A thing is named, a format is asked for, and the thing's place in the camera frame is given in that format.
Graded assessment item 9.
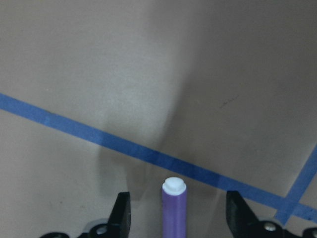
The purple pen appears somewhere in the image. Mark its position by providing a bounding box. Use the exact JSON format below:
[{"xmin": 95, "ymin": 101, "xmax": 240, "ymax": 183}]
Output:
[{"xmin": 161, "ymin": 177, "xmax": 187, "ymax": 238}]

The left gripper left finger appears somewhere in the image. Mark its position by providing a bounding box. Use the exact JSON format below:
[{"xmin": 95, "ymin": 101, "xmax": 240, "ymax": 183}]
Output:
[{"xmin": 85, "ymin": 192, "xmax": 131, "ymax": 238}]

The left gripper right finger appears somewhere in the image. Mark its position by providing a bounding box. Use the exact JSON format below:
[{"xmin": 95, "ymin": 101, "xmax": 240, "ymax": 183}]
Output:
[{"xmin": 225, "ymin": 190, "xmax": 317, "ymax": 238}]

